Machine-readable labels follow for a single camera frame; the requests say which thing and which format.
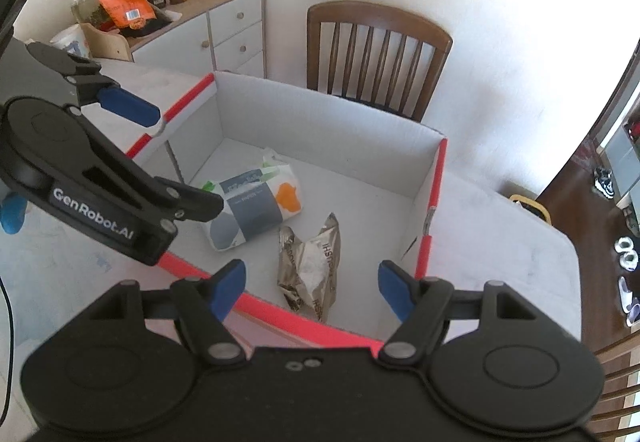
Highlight pair of white purple slippers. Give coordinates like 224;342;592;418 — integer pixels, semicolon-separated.
617;276;640;329

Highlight light wooden rack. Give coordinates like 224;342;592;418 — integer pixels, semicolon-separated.
79;22;134;62

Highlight white cardboard box red edge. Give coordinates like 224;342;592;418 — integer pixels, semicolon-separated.
125;71;448;359

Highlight white grey orange tissue pack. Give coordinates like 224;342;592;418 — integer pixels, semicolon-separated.
200;147;305;252

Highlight brown wooden slat chair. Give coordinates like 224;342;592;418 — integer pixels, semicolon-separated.
590;334;640;441
306;1;454;123

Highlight black cable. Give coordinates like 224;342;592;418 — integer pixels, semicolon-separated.
0;272;15;423

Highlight silver foil snack wrapper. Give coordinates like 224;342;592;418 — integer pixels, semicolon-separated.
277;212;342;324

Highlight yellow black stool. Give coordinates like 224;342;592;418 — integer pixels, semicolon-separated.
509;195;552;226

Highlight clear bag of greens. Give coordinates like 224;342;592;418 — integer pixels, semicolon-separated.
70;0;110;32

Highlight pair of dark sneakers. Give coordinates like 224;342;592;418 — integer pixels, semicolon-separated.
594;166;617;199

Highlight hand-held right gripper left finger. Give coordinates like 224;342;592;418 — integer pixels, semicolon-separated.
75;259;248;367

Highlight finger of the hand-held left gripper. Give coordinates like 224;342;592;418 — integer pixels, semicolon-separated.
52;110;225;235
25;41;162;128

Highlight light blue wall cabinets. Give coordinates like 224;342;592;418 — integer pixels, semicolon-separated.
599;115;640;225

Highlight white drawer cabinet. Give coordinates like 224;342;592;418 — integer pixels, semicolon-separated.
130;0;267;79

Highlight black cloth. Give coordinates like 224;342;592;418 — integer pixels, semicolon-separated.
122;14;174;39

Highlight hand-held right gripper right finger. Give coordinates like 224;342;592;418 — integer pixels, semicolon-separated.
377;261;551;368

